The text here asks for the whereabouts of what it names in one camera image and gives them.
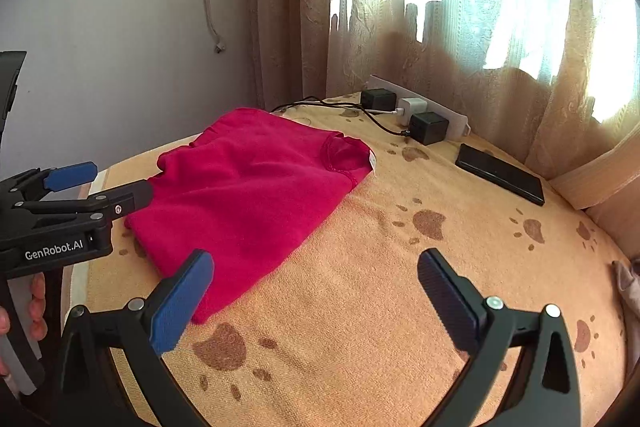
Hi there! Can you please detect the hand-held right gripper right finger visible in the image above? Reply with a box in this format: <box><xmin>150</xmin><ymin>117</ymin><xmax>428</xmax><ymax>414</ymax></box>
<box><xmin>417</xmin><ymin>248</ymin><xmax>583</xmax><ymax>427</ymax></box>

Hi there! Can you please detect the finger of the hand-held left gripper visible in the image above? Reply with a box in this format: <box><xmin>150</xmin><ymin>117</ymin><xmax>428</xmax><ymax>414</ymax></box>
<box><xmin>10</xmin><ymin>161</ymin><xmax>98</xmax><ymax>200</ymax></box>
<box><xmin>15</xmin><ymin>179</ymin><xmax>155</xmax><ymax>224</ymax></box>

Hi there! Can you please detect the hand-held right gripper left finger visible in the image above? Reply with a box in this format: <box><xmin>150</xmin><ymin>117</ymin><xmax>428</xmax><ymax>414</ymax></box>
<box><xmin>60</xmin><ymin>249</ymin><xmax>216</xmax><ymax>427</ymax></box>

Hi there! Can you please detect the red long-sleeved shirt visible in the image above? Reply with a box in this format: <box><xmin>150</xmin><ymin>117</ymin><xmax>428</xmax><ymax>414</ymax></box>
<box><xmin>124</xmin><ymin>108</ymin><xmax>378</xmax><ymax>325</ymax></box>

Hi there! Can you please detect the person's left hand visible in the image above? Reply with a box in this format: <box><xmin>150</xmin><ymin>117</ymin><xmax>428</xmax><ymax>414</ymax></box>
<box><xmin>0</xmin><ymin>274</ymin><xmax>48</xmax><ymax>378</ymax></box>

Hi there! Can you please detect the yellow paw-print blanket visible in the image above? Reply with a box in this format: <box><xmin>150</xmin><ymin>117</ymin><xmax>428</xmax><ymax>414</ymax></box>
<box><xmin>82</xmin><ymin>92</ymin><xmax>631</xmax><ymax>427</ymax></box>

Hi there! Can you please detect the black smartphone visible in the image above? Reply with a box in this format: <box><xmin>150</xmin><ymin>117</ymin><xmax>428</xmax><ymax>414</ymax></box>
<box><xmin>456</xmin><ymin>143</ymin><xmax>545</xmax><ymax>206</ymax></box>

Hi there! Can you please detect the black power adapter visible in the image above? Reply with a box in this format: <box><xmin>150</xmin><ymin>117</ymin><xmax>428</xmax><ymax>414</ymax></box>
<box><xmin>361</xmin><ymin>89</ymin><xmax>397</xmax><ymax>112</ymax></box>
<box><xmin>409</xmin><ymin>111</ymin><xmax>450</xmax><ymax>146</ymax></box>

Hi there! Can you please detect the white power strip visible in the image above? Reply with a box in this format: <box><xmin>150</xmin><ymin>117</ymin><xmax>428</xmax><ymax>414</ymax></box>
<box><xmin>362</xmin><ymin>74</ymin><xmax>472</xmax><ymax>142</ymax></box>

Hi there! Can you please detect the taupe garment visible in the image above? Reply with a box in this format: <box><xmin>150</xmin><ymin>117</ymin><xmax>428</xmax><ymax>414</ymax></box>
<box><xmin>614</xmin><ymin>257</ymin><xmax>640</xmax><ymax>309</ymax></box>

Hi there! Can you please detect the white power adapter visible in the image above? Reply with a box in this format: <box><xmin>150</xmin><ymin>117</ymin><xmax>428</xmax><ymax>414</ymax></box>
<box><xmin>397</xmin><ymin>97</ymin><xmax>426</xmax><ymax>126</ymax></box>

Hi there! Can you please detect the beige embroidered curtain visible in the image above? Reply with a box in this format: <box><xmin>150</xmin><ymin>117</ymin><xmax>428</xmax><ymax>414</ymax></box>
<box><xmin>247</xmin><ymin>0</ymin><xmax>640</xmax><ymax>248</ymax></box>

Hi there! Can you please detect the black charging cable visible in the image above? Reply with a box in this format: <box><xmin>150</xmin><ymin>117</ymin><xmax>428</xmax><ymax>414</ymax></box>
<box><xmin>271</xmin><ymin>96</ymin><xmax>413</xmax><ymax>140</ymax></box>

